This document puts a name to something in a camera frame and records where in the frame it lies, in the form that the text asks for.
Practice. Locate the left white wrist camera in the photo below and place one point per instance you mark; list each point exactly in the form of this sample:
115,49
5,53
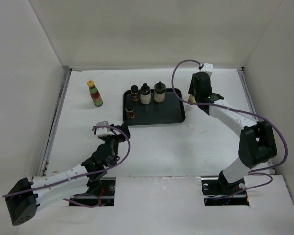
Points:
102,129

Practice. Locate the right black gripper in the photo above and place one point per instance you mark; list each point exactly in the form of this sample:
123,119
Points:
191,90

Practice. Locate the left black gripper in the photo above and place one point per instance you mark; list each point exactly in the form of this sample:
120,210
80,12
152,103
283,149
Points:
121,138

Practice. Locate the red chili sauce bottle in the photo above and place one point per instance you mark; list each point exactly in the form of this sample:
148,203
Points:
95,94

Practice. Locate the front yellow label bottle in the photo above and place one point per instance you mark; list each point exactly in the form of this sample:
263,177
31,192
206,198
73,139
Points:
191,99

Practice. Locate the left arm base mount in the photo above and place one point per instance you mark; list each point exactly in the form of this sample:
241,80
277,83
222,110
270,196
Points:
101,196

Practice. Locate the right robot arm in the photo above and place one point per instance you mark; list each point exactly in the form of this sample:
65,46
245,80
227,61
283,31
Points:
256,139

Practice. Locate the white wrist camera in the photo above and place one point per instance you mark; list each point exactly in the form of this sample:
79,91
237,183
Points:
206,68
102,129

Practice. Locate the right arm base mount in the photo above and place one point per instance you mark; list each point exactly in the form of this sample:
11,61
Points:
217,195

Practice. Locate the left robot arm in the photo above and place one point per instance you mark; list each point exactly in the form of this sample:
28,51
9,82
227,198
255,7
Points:
29,196

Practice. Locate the white powder shaker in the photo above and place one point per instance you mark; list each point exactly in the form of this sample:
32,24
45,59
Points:
145,94
159,92

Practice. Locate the small spice jar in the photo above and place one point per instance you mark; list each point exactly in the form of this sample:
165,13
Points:
135,93
129,111

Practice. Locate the black plastic tray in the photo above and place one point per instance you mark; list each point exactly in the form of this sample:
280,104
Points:
170,111

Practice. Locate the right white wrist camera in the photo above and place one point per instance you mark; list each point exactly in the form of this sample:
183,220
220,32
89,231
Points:
206,68

